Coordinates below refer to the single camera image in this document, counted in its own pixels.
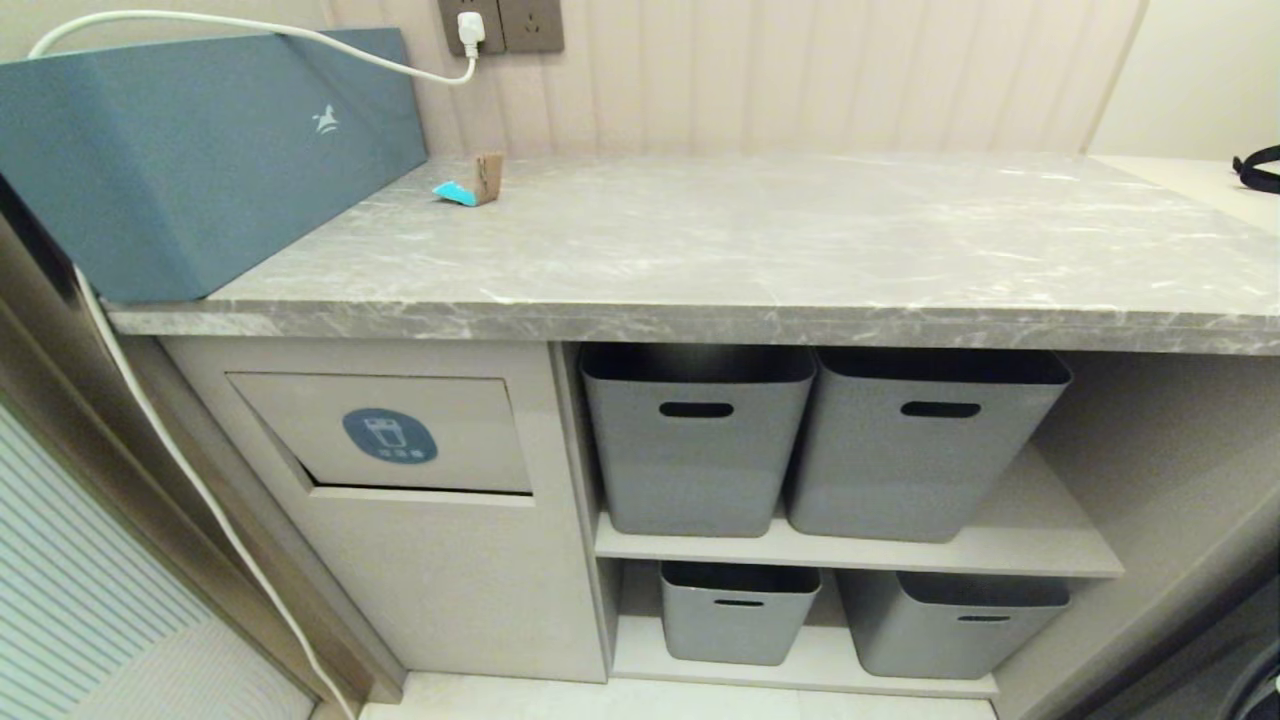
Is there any large grey storage bin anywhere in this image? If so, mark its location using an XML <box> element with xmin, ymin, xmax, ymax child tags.
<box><xmin>786</xmin><ymin>347</ymin><xmax>1074</xmax><ymax>544</ymax></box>
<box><xmin>579</xmin><ymin>343</ymin><xmax>818</xmax><ymax>538</ymax></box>

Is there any trash bin flap door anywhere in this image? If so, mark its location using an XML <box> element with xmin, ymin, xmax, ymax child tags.
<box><xmin>226</xmin><ymin>372</ymin><xmax>534</xmax><ymax>495</ymax></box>

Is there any small grey storage bin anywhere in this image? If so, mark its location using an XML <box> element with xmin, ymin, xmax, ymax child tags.
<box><xmin>658</xmin><ymin>561</ymin><xmax>822</xmax><ymax>667</ymax></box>
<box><xmin>836</xmin><ymin>569</ymin><xmax>1072</xmax><ymax>680</ymax></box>

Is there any beige counter cabinet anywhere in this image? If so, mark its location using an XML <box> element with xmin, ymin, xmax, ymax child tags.
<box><xmin>155</xmin><ymin>335</ymin><xmax>1280</xmax><ymax>720</ymax></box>

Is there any beige cabinet shelf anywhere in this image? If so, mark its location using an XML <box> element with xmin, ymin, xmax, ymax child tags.
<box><xmin>594</xmin><ymin>440</ymin><xmax>1126</xmax><ymax>580</ymax></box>

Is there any blue-grey box appliance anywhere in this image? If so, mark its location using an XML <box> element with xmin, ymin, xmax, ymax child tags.
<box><xmin>0</xmin><ymin>27</ymin><xmax>429</xmax><ymax>305</ymax></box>

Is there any grey wall socket panel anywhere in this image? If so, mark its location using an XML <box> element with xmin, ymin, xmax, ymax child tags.
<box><xmin>498</xmin><ymin>0</ymin><xmax>565</xmax><ymax>54</ymax></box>
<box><xmin>437</xmin><ymin>0</ymin><xmax>501</xmax><ymax>57</ymax></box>

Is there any white power cable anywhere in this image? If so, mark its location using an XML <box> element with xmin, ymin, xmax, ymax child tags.
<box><xmin>27</xmin><ymin>10</ymin><xmax>479</xmax><ymax>720</ymax></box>

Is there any black strap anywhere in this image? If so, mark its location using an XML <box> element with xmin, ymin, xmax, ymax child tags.
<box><xmin>1232</xmin><ymin>145</ymin><xmax>1280</xmax><ymax>195</ymax></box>

